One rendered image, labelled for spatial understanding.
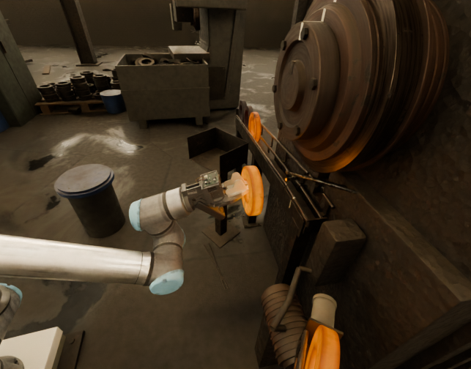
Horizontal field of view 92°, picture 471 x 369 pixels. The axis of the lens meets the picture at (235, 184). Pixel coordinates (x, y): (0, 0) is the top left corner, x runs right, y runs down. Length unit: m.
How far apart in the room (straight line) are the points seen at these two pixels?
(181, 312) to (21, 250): 0.91
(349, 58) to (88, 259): 0.72
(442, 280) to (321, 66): 0.48
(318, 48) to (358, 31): 0.08
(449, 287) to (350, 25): 0.54
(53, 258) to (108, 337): 0.85
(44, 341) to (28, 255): 0.75
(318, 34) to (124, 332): 1.42
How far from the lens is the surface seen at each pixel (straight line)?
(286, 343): 0.80
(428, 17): 0.59
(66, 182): 1.67
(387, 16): 0.56
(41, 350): 1.36
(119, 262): 0.67
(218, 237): 1.62
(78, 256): 0.67
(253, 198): 0.64
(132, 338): 1.41
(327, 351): 0.54
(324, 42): 0.58
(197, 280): 1.47
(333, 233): 0.68
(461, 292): 0.63
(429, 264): 0.63
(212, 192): 0.64
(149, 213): 0.69
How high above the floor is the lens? 1.27
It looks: 38 degrees down
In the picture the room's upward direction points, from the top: 2 degrees clockwise
